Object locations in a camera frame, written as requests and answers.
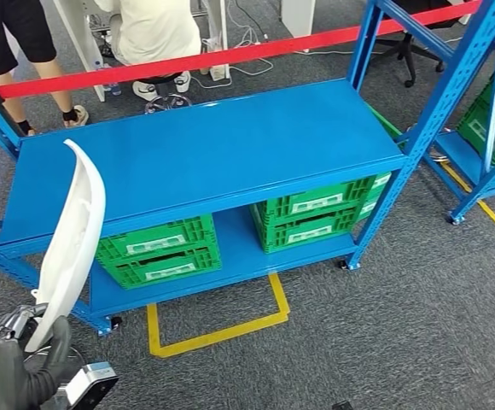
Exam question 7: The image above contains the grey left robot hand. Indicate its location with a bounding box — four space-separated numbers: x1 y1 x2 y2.
0 305 73 410

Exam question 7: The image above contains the white curved plastic part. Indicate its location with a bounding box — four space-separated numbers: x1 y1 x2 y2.
24 138 106 354

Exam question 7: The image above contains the blue metal shelf rack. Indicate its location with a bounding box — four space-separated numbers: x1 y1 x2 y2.
0 0 495 337
422 0 495 226

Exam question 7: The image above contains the yellow floor tape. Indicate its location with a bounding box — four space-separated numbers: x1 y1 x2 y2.
440 161 495 234
146 272 291 360

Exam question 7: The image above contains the clear water bottle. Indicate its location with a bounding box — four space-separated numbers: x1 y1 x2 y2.
95 61 122 97

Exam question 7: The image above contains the person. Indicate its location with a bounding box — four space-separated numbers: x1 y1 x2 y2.
94 0 202 103
0 0 90 137

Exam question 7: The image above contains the black chrome stool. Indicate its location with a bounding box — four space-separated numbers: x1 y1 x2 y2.
138 73 192 115

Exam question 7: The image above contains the white desk panel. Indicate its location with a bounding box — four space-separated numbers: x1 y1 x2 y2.
281 0 316 38
53 0 105 103
206 0 230 69

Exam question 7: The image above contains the red barrier belt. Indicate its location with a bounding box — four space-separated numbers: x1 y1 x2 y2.
0 0 484 100

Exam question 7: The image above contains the black office chair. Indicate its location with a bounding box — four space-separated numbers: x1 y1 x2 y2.
369 0 472 89

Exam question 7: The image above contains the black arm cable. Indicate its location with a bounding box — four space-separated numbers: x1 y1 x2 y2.
21 345 87 397

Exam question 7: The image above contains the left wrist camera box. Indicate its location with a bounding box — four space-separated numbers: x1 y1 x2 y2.
61 361 119 410

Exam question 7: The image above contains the white cable bundle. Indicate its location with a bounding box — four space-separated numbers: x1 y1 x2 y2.
189 0 274 91

